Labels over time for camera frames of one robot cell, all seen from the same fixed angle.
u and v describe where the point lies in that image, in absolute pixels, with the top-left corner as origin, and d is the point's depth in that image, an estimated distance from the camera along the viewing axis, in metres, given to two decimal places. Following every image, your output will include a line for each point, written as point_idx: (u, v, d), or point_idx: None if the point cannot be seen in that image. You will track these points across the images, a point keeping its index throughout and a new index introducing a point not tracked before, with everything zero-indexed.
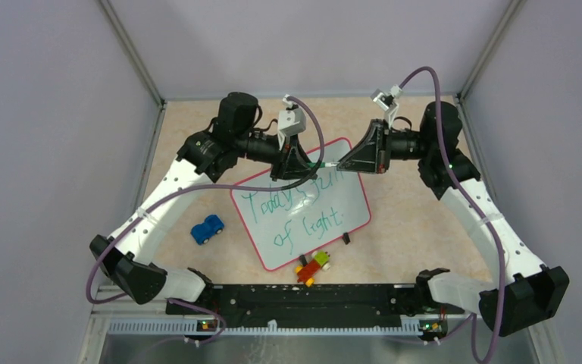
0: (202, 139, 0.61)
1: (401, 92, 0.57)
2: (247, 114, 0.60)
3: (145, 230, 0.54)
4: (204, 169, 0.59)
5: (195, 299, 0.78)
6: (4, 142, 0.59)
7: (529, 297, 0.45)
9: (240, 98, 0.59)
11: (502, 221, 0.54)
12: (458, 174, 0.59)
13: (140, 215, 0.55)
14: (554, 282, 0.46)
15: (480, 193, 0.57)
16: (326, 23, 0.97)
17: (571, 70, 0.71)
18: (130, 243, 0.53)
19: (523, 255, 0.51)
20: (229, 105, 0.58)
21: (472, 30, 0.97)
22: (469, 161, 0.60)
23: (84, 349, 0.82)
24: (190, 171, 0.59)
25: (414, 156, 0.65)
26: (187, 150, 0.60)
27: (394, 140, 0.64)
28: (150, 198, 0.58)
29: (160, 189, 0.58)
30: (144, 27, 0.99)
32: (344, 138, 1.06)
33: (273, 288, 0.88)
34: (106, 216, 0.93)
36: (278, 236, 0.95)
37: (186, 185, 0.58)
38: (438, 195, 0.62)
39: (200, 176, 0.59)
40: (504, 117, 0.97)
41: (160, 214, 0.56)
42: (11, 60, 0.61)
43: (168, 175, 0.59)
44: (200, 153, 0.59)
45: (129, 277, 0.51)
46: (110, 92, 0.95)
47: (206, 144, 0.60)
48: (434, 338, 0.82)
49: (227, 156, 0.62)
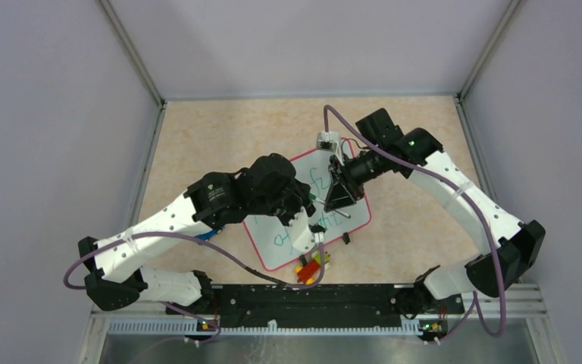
0: (219, 183, 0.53)
1: (332, 135, 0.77)
2: (277, 183, 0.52)
3: (123, 255, 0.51)
4: (202, 217, 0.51)
5: (188, 303, 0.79)
6: (3, 139, 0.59)
7: (516, 256, 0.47)
9: (279, 164, 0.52)
11: (474, 189, 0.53)
12: (421, 152, 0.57)
13: (124, 238, 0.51)
14: (535, 236, 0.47)
15: (447, 165, 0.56)
16: (326, 23, 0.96)
17: (570, 72, 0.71)
18: (106, 262, 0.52)
19: (502, 218, 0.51)
20: (264, 167, 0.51)
21: (471, 31, 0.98)
22: (430, 133, 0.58)
23: (84, 349, 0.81)
24: (188, 214, 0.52)
25: (380, 171, 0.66)
26: (198, 189, 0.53)
27: (352, 169, 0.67)
28: (145, 221, 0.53)
29: (154, 216, 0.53)
30: (144, 27, 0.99)
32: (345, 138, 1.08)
33: (273, 288, 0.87)
34: (107, 217, 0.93)
36: (278, 236, 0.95)
37: (177, 227, 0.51)
38: (406, 174, 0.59)
39: (195, 222, 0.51)
40: (503, 118, 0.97)
41: (142, 245, 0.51)
42: (9, 56, 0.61)
43: (169, 208, 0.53)
44: (208, 198, 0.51)
45: (92, 292, 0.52)
46: (111, 94, 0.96)
47: (220, 190, 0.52)
48: (434, 338, 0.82)
49: (236, 211, 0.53)
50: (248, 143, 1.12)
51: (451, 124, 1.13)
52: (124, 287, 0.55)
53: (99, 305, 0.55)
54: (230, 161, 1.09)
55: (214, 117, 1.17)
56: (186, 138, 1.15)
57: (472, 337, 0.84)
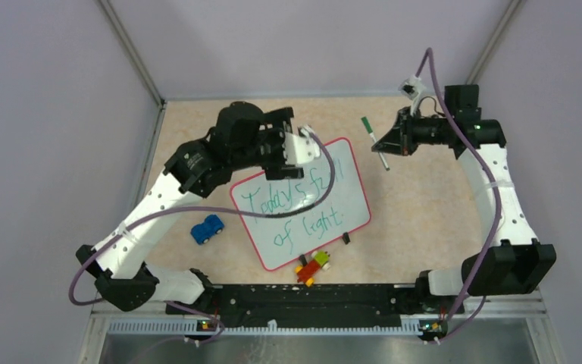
0: (194, 150, 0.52)
1: (418, 82, 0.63)
2: (248, 128, 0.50)
3: (125, 249, 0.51)
4: (189, 187, 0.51)
5: (191, 302, 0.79)
6: (4, 140, 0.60)
7: (508, 262, 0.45)
9: (242, 111, 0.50)
11: (508, 190, 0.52)
12: (480, 139, 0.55)
13: (120, 233, 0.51)
14: (539, 258, 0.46)
15: (497, 160, 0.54)
16: (327, 23, 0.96)
17: (570, 72, 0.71)
18: (110, 260, 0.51)
19: (519, 224, 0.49)
20: (231, 120, 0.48)
21: (471, 31, 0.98)
22: (501, 127, 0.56)
23: (83, 349, 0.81)
24: (174, 189, 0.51)
25: (439, 142, 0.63)
26: (175, 163, 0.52)
27: (415, 126, 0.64)
28: (134, 211, 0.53)
29: (143, 203, 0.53)
30: (145, 29, 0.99)
32: (343, 139, 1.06)
33: (272, 288, 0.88)
34: (106, 217, 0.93)
36: (278, 236, 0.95)
37: (168, 205, 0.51)
38: (458, 152, 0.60)
39: (183, 194, 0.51)
40: (502, 118, 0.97)
41: (140, 233, 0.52)
42: (10, 58, 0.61)
43: (152, 190, 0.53)
44: (188, 167, 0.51)
45: (107, 294, 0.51)
46: (111, 94, 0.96)
47: (196, 158, 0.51)
48: (434, 338, 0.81)
49: (220, 171, 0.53)
50: None
51: None
52: (136, 280, 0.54)
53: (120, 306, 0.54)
54: None
55: (214, 117, 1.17)
56: (186, 138, 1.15)
57: (473, 337, 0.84)
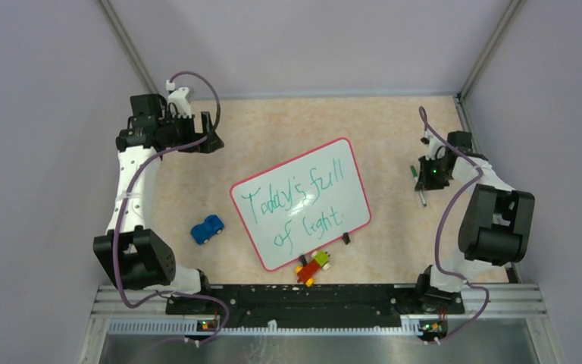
0: (131, 131, 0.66)
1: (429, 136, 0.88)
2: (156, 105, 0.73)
3: (138, 204, 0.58)
4: (148, 143, 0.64)
5: (195, 290, 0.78)
6: (4, 140, 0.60)
7: (489, 192, 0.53)
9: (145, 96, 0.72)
11: (489, 169, 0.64)
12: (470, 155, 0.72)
13: (124, 198, 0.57)
14: (517, 196, 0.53)
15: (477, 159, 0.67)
16: (326, 23, 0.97)
17: (570, 72, 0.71)
18: (133, 220, 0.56)
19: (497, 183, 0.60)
20: (141, 98, 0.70)
21: (470, 32, 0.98)
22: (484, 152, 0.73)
23: (83, 349, 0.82)
24: (139, 152, 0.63)
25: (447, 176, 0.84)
26: (123, 143, 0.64)
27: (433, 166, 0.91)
28: (121, 185, 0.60)
29: (124, 177, 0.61)
30: (144, 29, 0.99)
32: (344, 138, 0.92)
33: (272, 288, 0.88)
34: (107, 217, 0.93)
36: (278, 236, 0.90)
37: (143, 159, 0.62)
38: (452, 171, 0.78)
39: (149, 149, 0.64)
40: (502, 118, 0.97)
41: (140, 188, 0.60)
42: (10, 58, 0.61)
43: (123, 165, 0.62)
44: (138, 136, 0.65)
45: (148, 249, 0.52)
46: (111, 95, 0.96)
47: (139, 130, 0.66)
48: (434, 338, 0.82)
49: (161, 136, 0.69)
50: (248, 143, 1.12)
51: (452, 124, 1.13)
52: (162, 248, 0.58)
53: (160, 276, 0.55)
54: (231, 161, 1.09)
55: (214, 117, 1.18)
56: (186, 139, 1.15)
57: (473, 337, 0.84)
